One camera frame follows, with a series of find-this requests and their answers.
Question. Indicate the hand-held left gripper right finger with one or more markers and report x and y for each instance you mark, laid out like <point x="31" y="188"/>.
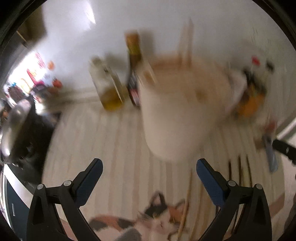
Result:
<point x="209" y="183"/>

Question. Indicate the brown wall cabinet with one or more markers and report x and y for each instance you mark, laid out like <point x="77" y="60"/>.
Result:
<point x="33" y="25"/>

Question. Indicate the white utensil holder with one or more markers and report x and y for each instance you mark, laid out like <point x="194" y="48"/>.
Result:
<point x="180" y="111"/>

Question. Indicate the steel pot lid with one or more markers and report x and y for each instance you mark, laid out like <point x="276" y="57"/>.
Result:
<point x="16" y="125"/>

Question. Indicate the dark brown chopstick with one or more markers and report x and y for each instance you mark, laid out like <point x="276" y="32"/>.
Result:
<point x="249" y="170"/>
<point x="230" y="170"/>
<point x="240" y="170"/>

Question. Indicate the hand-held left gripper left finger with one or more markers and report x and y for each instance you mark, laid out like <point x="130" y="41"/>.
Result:
<point x="91" y="176"/>

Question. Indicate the red wall sticker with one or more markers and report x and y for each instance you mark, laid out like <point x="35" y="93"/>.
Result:
<point x="38" y="59"/>

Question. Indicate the clear cooking oil bottle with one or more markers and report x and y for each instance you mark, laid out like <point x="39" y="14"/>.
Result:
<point x="107" y="88"/>

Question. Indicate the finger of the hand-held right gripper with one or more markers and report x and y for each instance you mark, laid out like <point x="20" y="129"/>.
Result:
<point x="271" y="157"/>

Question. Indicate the black induction cooker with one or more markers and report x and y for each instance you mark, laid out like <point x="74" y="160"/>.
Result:
<point x="13" y="204"/>

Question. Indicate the dark sauce bottle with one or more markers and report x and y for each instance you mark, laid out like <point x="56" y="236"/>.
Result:
<point x="134" y="69"/>

